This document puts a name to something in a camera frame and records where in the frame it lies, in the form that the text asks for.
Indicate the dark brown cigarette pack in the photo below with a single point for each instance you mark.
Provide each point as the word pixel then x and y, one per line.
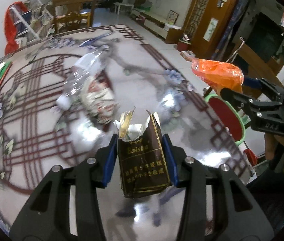
pixel 141 158

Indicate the small white table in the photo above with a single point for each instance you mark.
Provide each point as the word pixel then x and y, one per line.
pixel 119 5

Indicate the crumpled printed paper ball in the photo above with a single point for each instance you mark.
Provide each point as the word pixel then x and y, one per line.
pixel 98 100

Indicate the red green trash bin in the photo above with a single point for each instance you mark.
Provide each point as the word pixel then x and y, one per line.
pixel 229 117

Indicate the crushed clear plastic bottle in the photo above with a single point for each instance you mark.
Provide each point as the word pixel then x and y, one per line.
pixel 89 65

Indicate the white magazine rack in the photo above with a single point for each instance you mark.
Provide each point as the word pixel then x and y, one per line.
pixel 34 24

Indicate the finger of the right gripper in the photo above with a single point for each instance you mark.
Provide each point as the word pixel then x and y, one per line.
pixel 240 101
pixel 266 87

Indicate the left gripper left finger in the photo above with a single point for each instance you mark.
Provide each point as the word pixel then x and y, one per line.
pixel 64 206

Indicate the orange plastic bag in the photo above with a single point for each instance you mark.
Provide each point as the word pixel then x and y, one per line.
pixel 218 75

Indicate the far wooden chair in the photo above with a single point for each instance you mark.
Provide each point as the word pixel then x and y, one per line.
pixel 76 10

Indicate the tissue box on floor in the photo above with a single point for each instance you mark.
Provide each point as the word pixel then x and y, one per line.
pixel 188 55

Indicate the red cloth on rack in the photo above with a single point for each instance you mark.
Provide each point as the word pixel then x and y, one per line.
pixel 10 32

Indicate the wooden chair beside bin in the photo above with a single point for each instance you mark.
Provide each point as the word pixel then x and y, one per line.
pixel 257 67

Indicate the framed picture on cabinet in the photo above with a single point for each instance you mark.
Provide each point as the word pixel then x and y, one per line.
pixel 172 17

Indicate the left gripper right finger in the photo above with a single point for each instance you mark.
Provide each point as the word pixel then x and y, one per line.
pixel 217 205

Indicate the white tv cabinet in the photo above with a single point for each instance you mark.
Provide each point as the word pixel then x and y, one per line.
pixel 157 25

